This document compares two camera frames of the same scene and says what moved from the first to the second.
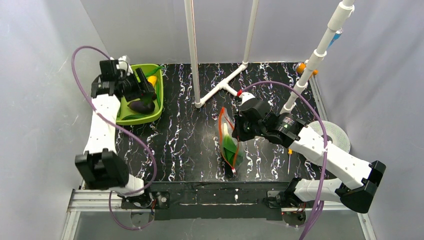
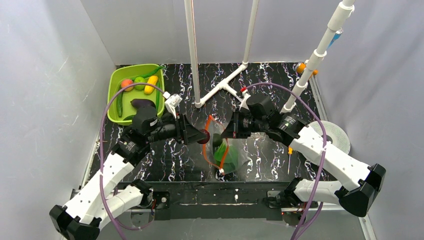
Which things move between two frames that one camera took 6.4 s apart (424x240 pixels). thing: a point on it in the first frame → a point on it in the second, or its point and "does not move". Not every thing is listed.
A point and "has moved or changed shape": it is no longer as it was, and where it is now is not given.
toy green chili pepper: x=153 y=72 does not move
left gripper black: x=138 y=87 → x=180 y=128
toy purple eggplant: x=147 y=106 does not move
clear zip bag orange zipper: x=232 y=151 has moved or changed shape
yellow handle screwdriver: x=290 y=152 does not move
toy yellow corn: x=152 y=79 does not move
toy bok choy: x=231 y=151 has moved or changed shape
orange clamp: x=301 y=66 does not move
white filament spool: x=339 y=138 does not move
